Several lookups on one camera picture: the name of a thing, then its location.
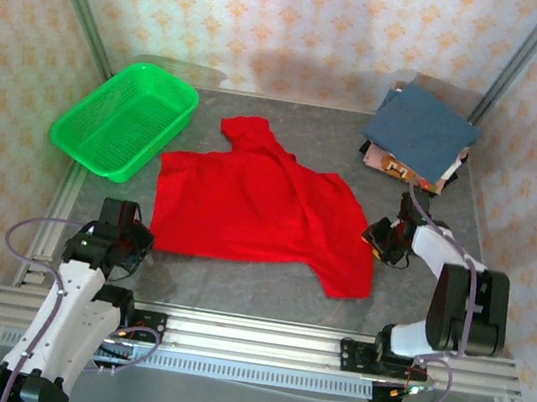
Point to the pink patterned folded t-shirt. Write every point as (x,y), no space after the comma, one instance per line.
(394,168)

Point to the blue folded t-shirt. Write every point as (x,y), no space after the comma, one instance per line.
(421,128)

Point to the aluminium mounting rail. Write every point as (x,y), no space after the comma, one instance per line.
(253,340)

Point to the green plastic basket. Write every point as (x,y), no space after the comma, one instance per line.
(123,124)

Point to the white folded t-shirt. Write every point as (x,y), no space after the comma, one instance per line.
(457,163)

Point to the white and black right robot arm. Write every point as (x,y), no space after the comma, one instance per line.
(459,310)

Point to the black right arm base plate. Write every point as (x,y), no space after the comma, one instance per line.
(351,355)

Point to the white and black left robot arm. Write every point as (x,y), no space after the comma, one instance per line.
(70,313)

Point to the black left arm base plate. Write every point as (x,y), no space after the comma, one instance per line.
(153,328)

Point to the aluminium table back rail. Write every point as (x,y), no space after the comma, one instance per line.
(289,99)

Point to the red t-shirt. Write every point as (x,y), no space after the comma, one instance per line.
(247,208)

